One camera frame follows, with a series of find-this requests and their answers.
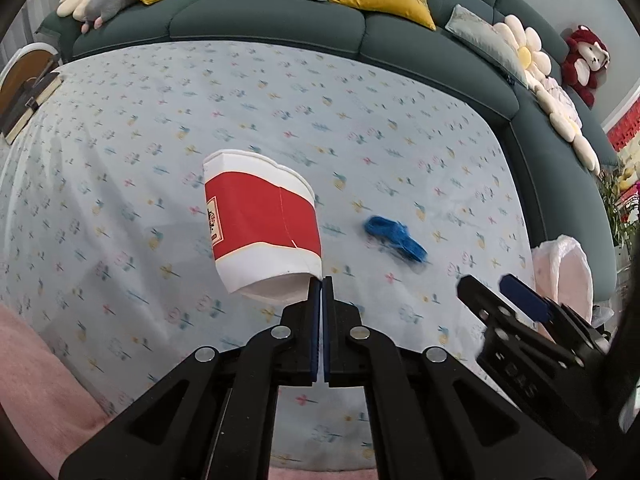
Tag round wooden side table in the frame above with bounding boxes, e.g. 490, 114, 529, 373
0, 42, 60, 114

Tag pink fluffy rug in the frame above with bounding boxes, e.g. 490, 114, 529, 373
1, 308, 378, 479

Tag book on table edge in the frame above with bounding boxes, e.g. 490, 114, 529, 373
1, 62, 63, 145

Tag blue crumpled wrapper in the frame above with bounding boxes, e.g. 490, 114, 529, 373
363, 216, 427, 263

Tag potted flowers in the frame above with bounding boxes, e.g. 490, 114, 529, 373
598, 133, 639, 254

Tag grey plush toy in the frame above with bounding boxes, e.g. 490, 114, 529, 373
81, 0, 138, 35

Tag white flower plush cushion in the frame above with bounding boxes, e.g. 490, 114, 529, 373
494, 14, 551, 90

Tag dark green sectional sofa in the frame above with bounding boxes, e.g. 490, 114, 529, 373
36, 0, 616, 301

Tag floral light blue tablecloth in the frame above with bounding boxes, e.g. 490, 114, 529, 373
0, 40, 536, 474

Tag light blue cushion right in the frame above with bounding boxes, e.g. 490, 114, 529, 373
445, 4, 527, 87

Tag red white teddy bear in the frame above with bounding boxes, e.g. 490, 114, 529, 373
561, 25, 611, 108

